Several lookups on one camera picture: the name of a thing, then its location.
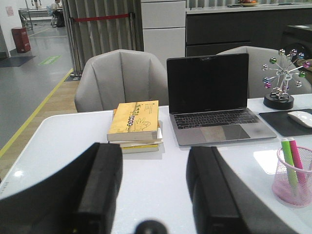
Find top yellow book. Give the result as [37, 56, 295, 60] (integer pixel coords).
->
[107, 100, 159, 141]

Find left grey armchair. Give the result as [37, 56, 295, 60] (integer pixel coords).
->
[75, 49, 169, 112]

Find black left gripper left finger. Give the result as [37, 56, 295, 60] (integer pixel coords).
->
[0, 143, 123, 234]

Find red barrier belt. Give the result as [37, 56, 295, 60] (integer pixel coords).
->
[73, 14, 130, 22]

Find grey laptop black screen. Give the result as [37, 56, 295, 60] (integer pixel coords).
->
[167, 53, 275, 146]

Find white computer mouse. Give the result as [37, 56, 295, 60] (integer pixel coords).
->
[287, 111, 312, 128]

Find pink highlighter pen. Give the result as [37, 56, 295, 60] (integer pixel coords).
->
[289, 137, 306, 186]

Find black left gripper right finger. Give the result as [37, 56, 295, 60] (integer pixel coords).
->
[186, 146, 296, 234]

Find white cabinet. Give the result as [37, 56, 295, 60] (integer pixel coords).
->
[141, 0, 186, 66]

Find middle white book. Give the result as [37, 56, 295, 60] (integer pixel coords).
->
[109, 127, 163, 148]

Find yellow book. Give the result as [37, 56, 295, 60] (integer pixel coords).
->
[121, 144, 158, 154]
[107, 100, 159, 141]

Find right grey armchair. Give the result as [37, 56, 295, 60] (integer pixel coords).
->
[219, 46, 312, 98]

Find fruit bowl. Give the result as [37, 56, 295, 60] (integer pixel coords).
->
[238, 0, 259, 7]

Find black mouse pad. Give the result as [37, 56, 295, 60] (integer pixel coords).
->
[259, 110, 312, 137]

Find ferris wheel desk toy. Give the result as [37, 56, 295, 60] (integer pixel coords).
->
[262, 49, 311, 110]

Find grey armchair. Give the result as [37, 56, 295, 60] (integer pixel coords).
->
[219, 46, 312, 98]
[75, 49, 169, 112]

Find green highlighter pen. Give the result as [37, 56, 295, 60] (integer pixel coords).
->
[281, 138, 297, 195]

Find bottom yellow book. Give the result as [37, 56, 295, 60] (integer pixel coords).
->
[121, 144, 158, 154]

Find red bin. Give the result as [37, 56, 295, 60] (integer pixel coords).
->
[11, 27, 31, 53]

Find pink mesh pen holder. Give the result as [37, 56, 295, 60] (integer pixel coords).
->
[272, 147, 312, 208]

